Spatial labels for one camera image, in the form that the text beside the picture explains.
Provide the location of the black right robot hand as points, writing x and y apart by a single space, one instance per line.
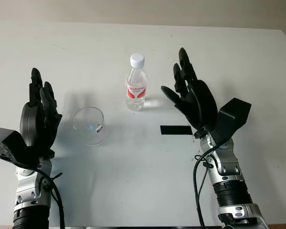
200 105

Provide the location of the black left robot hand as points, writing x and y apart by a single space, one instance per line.
34 119

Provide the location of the clear water bottle red label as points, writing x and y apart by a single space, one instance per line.
135 90

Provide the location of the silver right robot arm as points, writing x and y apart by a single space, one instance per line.
228 167

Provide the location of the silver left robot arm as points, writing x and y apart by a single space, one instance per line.
28 190

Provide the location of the clear glass cup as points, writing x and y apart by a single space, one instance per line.
95 136

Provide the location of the black tape strip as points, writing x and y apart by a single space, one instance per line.
176 130

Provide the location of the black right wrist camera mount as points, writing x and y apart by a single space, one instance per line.
233 114

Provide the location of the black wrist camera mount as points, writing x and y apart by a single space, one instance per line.
233 114
9 145

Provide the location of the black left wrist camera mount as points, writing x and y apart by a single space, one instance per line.
9 145

